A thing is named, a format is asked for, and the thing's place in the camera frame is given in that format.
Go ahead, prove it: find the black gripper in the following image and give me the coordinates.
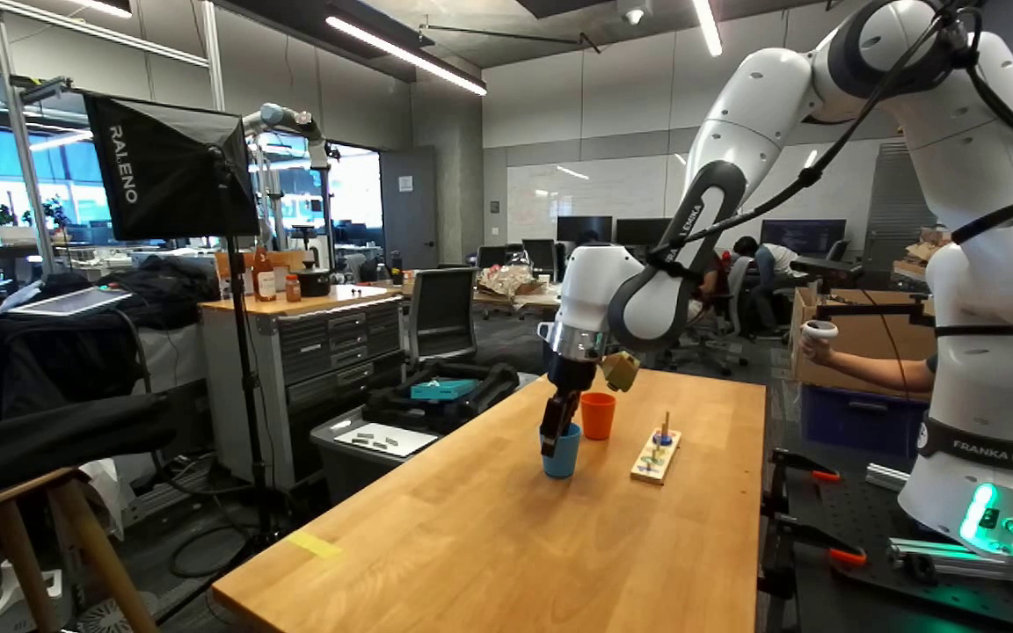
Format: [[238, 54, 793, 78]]
[[535, 347, 600, 462]]

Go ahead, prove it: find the blue plastic cup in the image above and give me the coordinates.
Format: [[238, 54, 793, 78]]
[[541, 419, 588, 481]]

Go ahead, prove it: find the person forearm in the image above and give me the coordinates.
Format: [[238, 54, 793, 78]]
[[803, 343, 939, 399]]

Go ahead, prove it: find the orange plastic cup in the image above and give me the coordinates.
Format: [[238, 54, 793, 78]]
[[576, 391, 622, 447]]

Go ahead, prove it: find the wooden peg block toy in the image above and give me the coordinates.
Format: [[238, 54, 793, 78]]
[[627, 408, 685, 489]]

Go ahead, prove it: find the black open case teal lining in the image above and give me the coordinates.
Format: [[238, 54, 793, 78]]
[[359, 358, 524, 440]]

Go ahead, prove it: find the black office chair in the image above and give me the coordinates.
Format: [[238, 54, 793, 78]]
[[409, 265, 481, 367]]

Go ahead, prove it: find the grey equipment case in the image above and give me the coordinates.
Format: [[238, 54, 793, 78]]
[[307, 400, 442, 506]]

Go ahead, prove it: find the black computer monitor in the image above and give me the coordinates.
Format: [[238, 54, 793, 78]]
[[551, 211, 615, 251], [758, 214, 853, 262], [612, 214, 677, 256]]

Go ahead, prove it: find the grey drawer cabinet wooden top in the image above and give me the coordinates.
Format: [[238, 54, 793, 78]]
[[196, 282, 412, 496]]

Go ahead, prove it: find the orange black bar clamp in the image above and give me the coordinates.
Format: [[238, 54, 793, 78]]
[[762, 511, 877, 582], [766, 447, 848, 493]]

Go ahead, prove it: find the grey door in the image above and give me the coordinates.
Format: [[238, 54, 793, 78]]
[[379, 143, 442, 271]]

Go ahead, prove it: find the yellow tape strip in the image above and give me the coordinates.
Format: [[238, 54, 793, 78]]
[[285, 531, 350, 564]]

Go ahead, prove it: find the blue plastic bin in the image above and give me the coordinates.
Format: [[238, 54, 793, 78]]
[[796, 381, 937, 474]]

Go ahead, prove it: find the black light stand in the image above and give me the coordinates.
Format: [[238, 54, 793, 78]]
[[222, 234, 276, 520]]

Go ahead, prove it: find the cardboard box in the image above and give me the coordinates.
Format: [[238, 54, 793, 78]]
[[787, 284, 942, 400]]

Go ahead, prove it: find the aluminium extrusion bar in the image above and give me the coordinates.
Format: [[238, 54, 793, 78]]
[[888, 536, 1013, 590], [862, 462, 921, 493]]

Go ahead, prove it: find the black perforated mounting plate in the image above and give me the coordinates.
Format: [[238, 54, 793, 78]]
[[760, 449, 1013, 633]]

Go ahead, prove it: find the black softbox light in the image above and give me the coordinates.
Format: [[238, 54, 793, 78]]
[[80, 87, 269, 248]]

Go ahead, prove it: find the black fabric cover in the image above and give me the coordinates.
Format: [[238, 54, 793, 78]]
[[0, 391, 180, 511]]

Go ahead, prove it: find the wooden stool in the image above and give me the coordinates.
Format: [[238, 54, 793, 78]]
[[0, 466, 169, 633]]

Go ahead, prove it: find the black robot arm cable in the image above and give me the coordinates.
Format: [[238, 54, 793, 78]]
[[645, 0, 1013, 265]]

